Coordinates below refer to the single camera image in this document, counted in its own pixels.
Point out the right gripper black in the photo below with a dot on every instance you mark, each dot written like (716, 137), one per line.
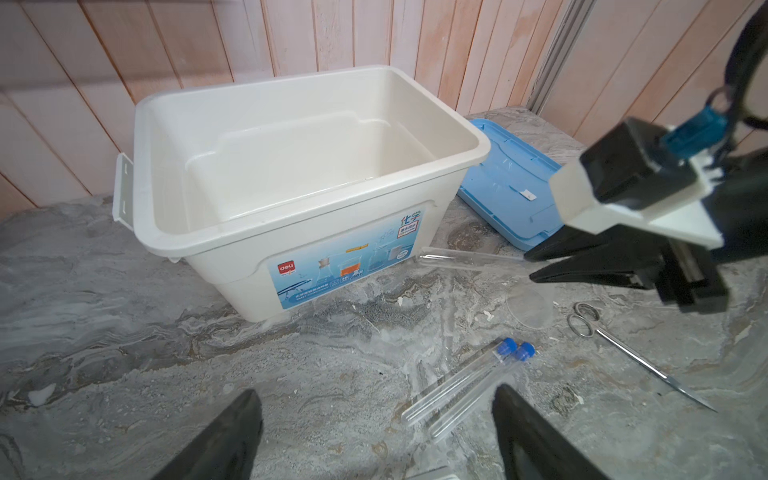
(729, 225)

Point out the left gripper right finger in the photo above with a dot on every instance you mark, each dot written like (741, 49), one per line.
(531, 448)

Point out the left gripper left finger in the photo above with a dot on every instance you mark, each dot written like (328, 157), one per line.
(226, 448)

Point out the blue capped test tube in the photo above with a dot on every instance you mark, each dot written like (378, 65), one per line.
(497, 364)
(441, 397)

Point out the clear glass test tube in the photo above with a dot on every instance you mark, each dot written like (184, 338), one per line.
(467, 260)

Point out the metal surgical scissors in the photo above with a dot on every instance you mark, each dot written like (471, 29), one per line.
(585, 321)

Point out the clear glass watch dish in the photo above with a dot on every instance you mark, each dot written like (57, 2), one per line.
(532, 308)

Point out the blue plastic bin lid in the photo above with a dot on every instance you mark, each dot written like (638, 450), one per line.
(510, 189)

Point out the white plastic storage bin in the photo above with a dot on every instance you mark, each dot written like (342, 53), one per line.
(281, 191)

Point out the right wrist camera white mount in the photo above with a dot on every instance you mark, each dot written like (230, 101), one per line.
(647, 177)

